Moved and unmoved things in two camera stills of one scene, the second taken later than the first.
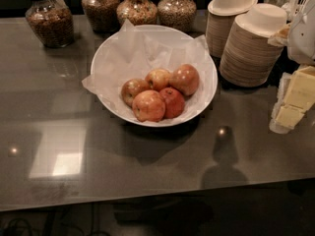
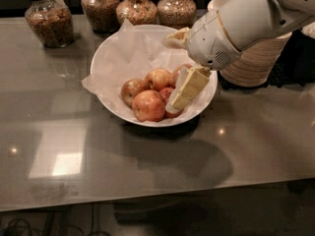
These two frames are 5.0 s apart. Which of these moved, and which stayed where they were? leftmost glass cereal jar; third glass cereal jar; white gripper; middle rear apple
Moved: white gripper
Stayed: middle rear apple; third glass cereal jar; leftmost glass cereal jar
